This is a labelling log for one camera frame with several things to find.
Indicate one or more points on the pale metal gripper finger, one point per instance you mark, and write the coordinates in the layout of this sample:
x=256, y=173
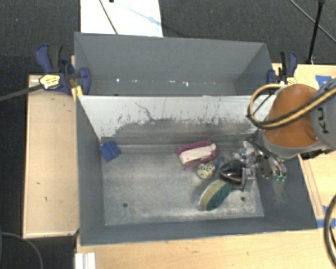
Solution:
x=244, y=153
x=247, y=179

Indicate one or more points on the dark sunglasses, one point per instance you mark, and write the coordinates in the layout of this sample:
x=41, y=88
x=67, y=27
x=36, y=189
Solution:
x=231, y=173

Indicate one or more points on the yellow and green sponge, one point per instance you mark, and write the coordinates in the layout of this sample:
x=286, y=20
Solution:
x=215, y=195

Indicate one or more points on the white spotted ball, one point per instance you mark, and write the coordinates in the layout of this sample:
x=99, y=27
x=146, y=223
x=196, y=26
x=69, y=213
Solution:
x=206, y=170

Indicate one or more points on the grey metal bin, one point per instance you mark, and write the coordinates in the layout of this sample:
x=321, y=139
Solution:
x=156, y=183

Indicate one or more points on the blue block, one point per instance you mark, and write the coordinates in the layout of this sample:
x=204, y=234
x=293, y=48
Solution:
x=110, y=150

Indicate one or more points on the pale wood board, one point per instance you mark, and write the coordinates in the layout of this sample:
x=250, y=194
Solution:
x=50, y=164

